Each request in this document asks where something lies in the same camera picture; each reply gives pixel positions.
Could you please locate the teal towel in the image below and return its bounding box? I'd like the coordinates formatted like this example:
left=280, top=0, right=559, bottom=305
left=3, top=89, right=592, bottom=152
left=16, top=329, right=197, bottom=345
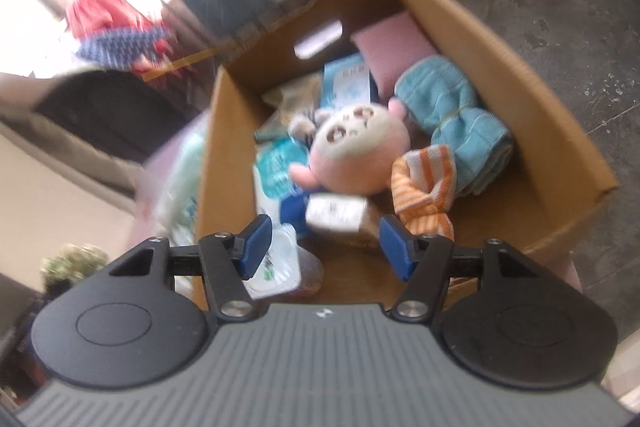
left=394, top=55, right=515, bottom=198

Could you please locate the white and blue carton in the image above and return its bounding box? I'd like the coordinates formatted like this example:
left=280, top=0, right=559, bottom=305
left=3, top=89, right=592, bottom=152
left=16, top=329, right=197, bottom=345
left=320, top=53, right=373, bottom=112

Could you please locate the teal printed plastic packet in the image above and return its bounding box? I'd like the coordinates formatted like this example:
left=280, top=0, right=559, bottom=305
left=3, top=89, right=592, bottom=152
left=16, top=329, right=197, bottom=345
left=252, top=137, right=311, bottom=212

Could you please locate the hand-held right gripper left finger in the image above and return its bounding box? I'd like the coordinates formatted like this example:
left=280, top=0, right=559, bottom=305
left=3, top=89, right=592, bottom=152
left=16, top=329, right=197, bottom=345
left=109, top=214, right=274, bottom=322

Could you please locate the orange striped cloth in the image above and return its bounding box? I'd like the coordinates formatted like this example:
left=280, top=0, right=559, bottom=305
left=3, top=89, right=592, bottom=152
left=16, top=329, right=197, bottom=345
left=390, top=144, right=457, bottom=243

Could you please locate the pink plush toy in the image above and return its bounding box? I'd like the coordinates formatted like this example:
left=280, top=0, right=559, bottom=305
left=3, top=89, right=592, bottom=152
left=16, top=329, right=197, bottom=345
left=280, top=97, right=413, bottom=238

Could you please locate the pink cloth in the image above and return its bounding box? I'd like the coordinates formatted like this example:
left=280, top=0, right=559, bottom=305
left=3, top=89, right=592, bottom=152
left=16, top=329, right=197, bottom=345
left=350, top=13, right=441, bottom=100

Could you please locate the brown cardboard box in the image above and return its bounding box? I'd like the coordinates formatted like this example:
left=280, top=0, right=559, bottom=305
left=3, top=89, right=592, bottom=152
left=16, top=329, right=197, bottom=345
left=194, top=0, right=621, bottom=308

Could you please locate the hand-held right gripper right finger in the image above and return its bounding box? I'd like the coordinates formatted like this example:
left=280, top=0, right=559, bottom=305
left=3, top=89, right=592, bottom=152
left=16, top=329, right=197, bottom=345
left=378, top=215, right=537, bottom=324

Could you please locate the green scrunchie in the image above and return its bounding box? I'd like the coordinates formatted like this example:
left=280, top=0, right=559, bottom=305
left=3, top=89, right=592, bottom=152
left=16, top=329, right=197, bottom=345
left=40, top=243, right=111, bottom=295

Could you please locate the gold tissue pack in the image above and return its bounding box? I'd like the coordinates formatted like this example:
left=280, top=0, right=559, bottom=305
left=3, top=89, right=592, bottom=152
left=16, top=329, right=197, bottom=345
left=304, top=193, right=381, bottom=240

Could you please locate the yellow stick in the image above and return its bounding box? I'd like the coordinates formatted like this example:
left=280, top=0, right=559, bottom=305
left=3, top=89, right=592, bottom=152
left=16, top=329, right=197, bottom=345
left=141, top=47, right=221, bottom=82

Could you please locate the clear plastic yogurt cup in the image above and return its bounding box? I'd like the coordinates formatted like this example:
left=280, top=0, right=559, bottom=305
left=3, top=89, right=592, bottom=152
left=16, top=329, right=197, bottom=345
left=245, top=224, right=323, bottom=300

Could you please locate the red garment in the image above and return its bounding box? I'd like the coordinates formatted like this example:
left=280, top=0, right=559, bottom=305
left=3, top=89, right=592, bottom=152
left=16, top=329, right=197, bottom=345
left=65, top=0, right=173, bottom=75

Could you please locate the white plastic bag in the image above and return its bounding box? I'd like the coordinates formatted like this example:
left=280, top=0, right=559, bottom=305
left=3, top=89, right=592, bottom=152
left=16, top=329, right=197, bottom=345
left=150, top=127, right=211, bottom=248

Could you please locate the blue dotted cloth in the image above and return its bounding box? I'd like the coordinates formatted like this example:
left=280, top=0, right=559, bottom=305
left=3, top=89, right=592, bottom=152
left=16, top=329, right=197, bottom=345
left=75, top=24, right=171, bottom=70

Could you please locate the black suitcase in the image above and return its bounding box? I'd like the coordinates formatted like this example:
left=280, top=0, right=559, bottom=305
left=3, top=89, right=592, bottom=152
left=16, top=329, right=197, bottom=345
left=30, top=69, right=211, bottom=168

